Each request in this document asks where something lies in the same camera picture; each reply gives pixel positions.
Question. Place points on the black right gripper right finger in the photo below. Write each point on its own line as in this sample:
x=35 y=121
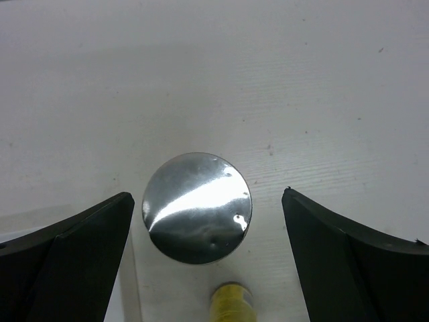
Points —
x=351 y=272

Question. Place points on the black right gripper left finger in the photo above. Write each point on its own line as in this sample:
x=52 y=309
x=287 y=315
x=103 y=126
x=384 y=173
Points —
x=66 y=271

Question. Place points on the brown bottle yellow label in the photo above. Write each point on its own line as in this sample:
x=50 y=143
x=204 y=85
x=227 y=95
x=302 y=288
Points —
x=232 y=302

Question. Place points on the blue-label jar silver lid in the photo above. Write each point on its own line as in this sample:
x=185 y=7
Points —
x=197 y=208

